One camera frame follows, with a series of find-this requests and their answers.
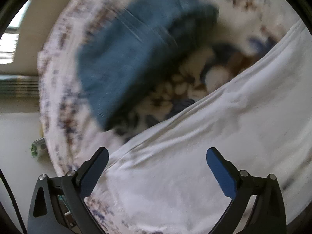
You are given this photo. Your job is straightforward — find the white pants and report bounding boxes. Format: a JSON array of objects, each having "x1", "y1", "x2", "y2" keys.
[{"x1": 83, "y1": 19, "x2": 312, "y2": 234}]

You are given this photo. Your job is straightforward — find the striped curtain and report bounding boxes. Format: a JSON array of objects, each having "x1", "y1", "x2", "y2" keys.
[{"x1": 0, "y1": 75, "x2": 39, "y2": 98}]

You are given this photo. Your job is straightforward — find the window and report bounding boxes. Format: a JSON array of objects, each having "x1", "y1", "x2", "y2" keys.
[{"x1": 0, "y1": 0, "x2": 31, "y2": 65}]

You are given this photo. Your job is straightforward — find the green white package on floor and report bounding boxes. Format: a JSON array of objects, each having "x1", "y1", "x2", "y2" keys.
[{"x1": 31, "y1": 137, "x2": 48, "y2": 159}]

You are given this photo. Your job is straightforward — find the floral fleece blanket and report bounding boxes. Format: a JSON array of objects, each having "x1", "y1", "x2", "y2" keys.
[{"x1": 38, "y1": 0, "x2": 302, "y2": 233}]

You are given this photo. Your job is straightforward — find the folded teal pants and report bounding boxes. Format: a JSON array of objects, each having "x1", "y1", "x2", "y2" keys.
[{"x1": 77, "y1": 0, "x2": 219, "y2": 130}]

